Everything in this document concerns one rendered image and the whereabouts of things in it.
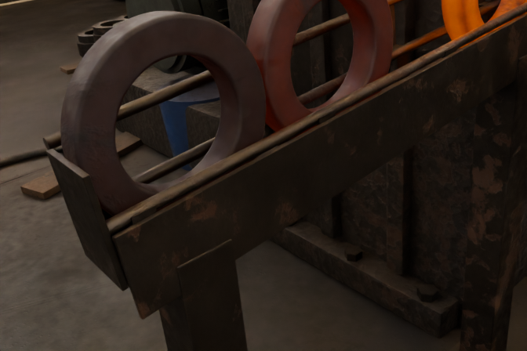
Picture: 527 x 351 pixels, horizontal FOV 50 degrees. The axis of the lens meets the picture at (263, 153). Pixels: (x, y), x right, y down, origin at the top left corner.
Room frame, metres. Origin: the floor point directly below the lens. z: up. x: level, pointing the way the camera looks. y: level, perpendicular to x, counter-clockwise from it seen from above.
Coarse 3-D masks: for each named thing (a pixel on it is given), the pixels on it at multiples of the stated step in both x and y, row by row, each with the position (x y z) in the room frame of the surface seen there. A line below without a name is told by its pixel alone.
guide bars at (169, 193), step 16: (512, 16) 0.73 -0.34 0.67; (480, 32) 0.68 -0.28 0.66; (448, 48) 0.64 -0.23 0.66; (416, 64) 0.61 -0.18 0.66; (384, 80) 0.57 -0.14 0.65; (352, 96) 0.54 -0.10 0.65; (368, 96) 0.56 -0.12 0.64; (320, 112) 0.52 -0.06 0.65; (336, 112) 0.53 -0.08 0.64; (288, 128) 0.49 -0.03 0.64; (304, 128) 0.50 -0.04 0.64; (256, 144) 0.47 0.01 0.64; (272, 144) 0.48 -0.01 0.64; (224, 160) 0.45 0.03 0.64; (240, 160) 0.45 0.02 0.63; (192, 176) 0.43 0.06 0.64; (208, 176) 0.43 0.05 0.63; (160, 192) 0.41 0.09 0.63; (176, 192) 0.41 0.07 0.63; (128, 208) 0.39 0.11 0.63; (144, 208) 0.39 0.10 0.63; (112, 224) 0.38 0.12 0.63; (128, 224) 0.38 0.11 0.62
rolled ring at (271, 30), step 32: (288, 0) 0.52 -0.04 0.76; (320, 0) 0.55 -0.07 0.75; (352, 0) 0.58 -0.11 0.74; (384, 0) 0.60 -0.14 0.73; (256, 32) 0.52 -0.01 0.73; (288, 32) 0.52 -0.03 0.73; (384, 32) 0.60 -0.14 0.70; (288, 64) 0.52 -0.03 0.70; (352, 64) 0.61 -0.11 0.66; (384, 64) 0.60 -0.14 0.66; (288, 96) 0.52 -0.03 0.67
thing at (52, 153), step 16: (64, 160) 0.40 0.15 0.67; (64, 176) 0.40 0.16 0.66; (80, 176) 0.37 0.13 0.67; (64, 192) 0.42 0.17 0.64; (80, 192) 0.38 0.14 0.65; (80, 208) 0.40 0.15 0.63; (96, 208) 0.37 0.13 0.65; (80, 224) 0.41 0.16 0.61; (96, 224) 0.37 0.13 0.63; (80, 240) 0.43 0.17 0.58; (96, 240) 0.39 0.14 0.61; (96, 256) 0.40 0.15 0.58; (112, 256) 0.37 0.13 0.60; (112, 272) 0.38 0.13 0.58
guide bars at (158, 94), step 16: (400, 0) 0.72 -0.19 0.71; (480, 0) 0.84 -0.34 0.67; (496, 0) 0.83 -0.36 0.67; (304, 32) 0.62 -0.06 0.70; (320, 32) 0.63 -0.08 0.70; (432, 32) 0.73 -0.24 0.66; (400, 48) 0.69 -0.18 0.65; (416, 48) 0.71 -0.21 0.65; (400, 64) 0.70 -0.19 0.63; (192, 80) 0.53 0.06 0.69; (208, 80) 0.54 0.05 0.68; (336, 80) 0.62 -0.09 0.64; (400, 80) 0.70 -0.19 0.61; (144, 96) 0.50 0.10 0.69; (160, 96) 0.50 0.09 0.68; (304, 96) 0.59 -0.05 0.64; (320, 96) 0.60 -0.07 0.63; (128, 112) 0.48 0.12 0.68; (48, 144) 0.44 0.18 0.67; (208, 144) 0.51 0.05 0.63; (176, 160) 0.49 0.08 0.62; (192, 160) 0.49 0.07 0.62; (144, 176) 0.46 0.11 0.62; (160, 176) 0.47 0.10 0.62
